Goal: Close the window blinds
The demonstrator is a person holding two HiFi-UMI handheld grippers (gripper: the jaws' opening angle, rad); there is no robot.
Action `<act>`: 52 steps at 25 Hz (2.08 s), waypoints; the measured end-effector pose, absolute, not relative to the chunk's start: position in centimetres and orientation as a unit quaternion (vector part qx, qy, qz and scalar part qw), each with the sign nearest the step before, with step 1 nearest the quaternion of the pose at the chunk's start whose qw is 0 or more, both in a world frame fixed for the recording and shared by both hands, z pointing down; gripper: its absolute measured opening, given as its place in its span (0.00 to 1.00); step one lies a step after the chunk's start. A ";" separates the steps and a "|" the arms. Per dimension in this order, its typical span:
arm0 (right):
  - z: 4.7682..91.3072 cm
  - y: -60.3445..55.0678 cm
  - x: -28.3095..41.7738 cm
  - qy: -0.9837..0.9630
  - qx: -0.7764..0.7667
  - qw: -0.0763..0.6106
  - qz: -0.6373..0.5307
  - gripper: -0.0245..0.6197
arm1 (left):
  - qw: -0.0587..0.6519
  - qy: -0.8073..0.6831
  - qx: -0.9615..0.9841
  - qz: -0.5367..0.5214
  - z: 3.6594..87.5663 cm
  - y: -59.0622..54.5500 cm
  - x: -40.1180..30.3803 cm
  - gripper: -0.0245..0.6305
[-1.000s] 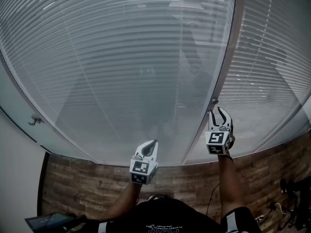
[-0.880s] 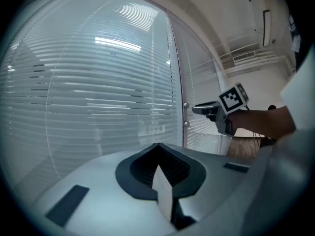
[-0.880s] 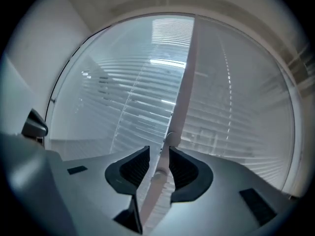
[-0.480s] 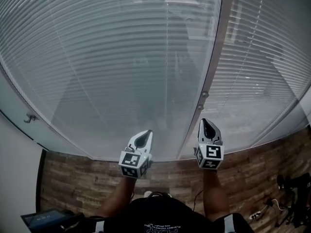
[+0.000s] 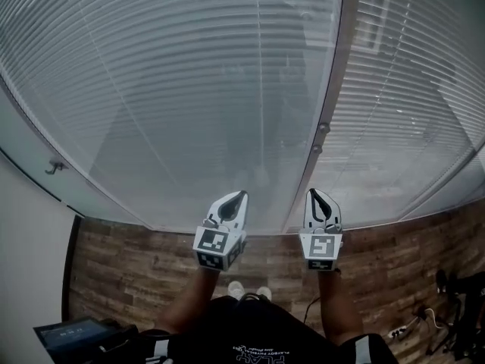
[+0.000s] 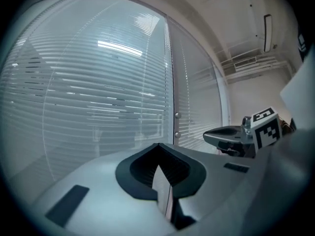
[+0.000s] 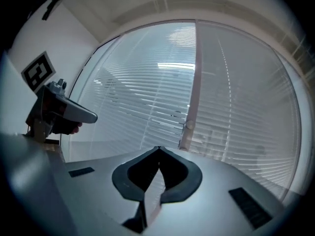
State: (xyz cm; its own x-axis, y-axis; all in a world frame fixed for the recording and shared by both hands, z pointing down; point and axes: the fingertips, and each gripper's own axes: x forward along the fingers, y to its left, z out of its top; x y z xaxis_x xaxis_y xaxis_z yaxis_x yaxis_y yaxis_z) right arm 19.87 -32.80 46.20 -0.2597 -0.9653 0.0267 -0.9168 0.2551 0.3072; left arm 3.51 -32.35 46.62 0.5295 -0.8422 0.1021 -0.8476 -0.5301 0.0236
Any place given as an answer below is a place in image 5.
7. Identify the person's left forearm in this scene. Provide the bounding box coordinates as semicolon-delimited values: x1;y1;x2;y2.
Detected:
157;265;223;335

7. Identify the person's right forearm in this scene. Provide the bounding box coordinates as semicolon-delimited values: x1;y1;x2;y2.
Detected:
316;269;363;347

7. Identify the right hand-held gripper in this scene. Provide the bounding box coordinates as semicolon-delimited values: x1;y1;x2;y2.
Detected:
299;188;345;272

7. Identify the black tripod stand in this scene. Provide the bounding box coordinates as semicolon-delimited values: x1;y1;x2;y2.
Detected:
434;269;485;360

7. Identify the metal door handle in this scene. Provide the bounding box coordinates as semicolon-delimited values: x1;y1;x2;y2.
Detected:
44;160;70;175

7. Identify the person's white left shoe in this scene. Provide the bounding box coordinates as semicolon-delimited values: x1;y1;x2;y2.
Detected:
227;281;246;302

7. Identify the person's black shirt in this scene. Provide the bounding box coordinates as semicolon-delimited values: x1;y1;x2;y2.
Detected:
143;296;399;364

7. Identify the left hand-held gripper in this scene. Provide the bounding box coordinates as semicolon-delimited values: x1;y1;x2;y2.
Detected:
192;190;249;272

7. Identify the dark tablet screen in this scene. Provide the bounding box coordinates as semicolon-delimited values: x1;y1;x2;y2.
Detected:
33;316;114;362

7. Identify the white cable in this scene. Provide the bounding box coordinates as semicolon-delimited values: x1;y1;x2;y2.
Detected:
423;308;441;330

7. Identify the frosted glass door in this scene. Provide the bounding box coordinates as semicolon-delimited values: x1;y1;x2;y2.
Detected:
0;85;156;231

